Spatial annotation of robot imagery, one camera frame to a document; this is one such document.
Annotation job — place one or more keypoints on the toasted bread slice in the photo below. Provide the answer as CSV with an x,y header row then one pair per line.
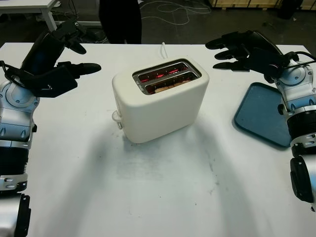
x,y
168,87

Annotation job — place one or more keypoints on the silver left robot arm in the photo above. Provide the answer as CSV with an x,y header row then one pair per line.
x,y
14,118

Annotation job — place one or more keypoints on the white background desk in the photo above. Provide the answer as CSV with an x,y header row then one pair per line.
x,y
24,5

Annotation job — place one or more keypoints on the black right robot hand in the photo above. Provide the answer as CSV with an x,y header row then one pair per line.
x,y
261,42

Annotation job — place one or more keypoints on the white two-slot toaster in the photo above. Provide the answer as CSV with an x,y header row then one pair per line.
x,y
163,116

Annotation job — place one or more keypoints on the blue plastic tray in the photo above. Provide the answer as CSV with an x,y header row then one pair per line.
x,y
261,113

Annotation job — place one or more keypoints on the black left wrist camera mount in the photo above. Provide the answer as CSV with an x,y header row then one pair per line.
x,y
54,85

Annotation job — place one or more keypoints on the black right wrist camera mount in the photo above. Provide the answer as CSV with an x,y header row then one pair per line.
x,y
264,60

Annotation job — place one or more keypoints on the person in black trousers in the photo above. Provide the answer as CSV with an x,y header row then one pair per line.
x,y
121,22

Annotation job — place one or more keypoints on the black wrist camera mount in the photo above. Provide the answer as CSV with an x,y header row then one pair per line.
x,y
54,85
264,60

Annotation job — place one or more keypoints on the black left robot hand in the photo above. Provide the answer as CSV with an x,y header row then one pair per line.
x,y
42,51

